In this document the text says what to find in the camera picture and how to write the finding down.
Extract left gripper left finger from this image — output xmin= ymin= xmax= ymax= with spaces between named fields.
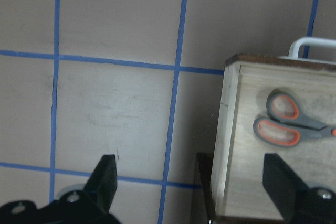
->
xmin=83 ymin=154 xmax=117 ymax=214

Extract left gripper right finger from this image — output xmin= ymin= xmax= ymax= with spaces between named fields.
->
xmin=262 ymin=153 xmax=309 ymax=223

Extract grey orange scissors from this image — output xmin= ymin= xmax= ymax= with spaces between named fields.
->
xmin=253 ymin=90 xmax=335 ymax=147

